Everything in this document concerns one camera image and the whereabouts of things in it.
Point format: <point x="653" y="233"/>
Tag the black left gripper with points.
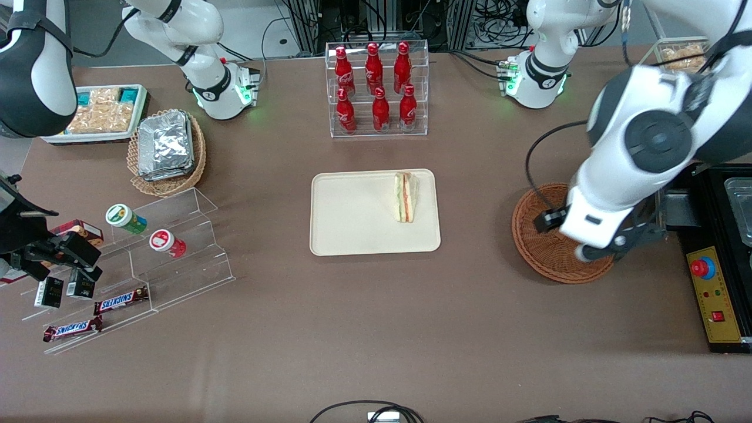
<point x="549" y="221"/>

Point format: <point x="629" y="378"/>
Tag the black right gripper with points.
<point x="23" y="238"/>

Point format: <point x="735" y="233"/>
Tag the triangular sandwich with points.
<point x="405" y="200"/>

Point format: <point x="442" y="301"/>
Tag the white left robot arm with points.
<point x="652" y="141"/>

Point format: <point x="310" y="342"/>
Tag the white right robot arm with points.
<point x="35" y="70"/>

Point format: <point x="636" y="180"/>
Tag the round brown wicker basket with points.
<point x="540" y="258"/>

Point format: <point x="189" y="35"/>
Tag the light oval wicker basket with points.
<point x="170" y="187"/>

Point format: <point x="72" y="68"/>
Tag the white snack tray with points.
<point x="88" y="138"/>

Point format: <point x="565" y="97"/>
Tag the beige rectangular tray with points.
<point x="352" y="217"/>

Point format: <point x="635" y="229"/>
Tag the small black box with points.
<point x="48" y="292"/>
<point x="79" y="288"/>

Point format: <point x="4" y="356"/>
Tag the brown red carton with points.
<point x="82" y="229"/>

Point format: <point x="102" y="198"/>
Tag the brown Snickers bar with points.
<point x="120" y="301"/>
<point x="73" y="329"/>

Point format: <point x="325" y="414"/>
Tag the green lidded snack cup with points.
<point x="120" y="215"/>

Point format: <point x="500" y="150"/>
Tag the red lidded snack cup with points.
<point x="161" y="241"/>

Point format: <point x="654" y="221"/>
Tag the clear acrylic stepped display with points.
<point x="194" y="270"/>

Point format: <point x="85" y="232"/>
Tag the red emergency stop button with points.
<point x="702" y="268"/>

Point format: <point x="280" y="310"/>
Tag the silver foil pack stack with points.
<point x="164" y="144"/>

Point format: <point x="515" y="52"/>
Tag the clear bags of crackers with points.
<point x="103" y="114"/>

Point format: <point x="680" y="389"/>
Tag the teal snack packet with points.
<point x="129" y="94"/>
<point x="84" y="97"/>

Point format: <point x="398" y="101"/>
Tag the black machine with yellow panel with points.
<point x="714" y="294"/>

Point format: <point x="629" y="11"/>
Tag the red cola bottle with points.
<point x="380" y="113"/>
<point x="346" y="114"/>
<point x="344" y="73"/>
<point x="373" y="70"/>
<point x="408" y="108"/>
<point x="402" y="70"/>

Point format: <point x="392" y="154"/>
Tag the steel pan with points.
<point x="740" y="205"/>

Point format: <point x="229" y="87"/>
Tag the clear bag of pastry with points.
<point x="681" y="56"/>

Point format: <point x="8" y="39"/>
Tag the clear acrylic bottle rack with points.
<point x="362" y="126"/>

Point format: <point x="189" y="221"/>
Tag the small grey device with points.
<point x="383" y="417"/>

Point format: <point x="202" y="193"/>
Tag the grey metal bracket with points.
<point x="684" y="205"/>

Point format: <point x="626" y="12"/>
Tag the aluminium frame rack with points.
<point x="382" y="20"/>

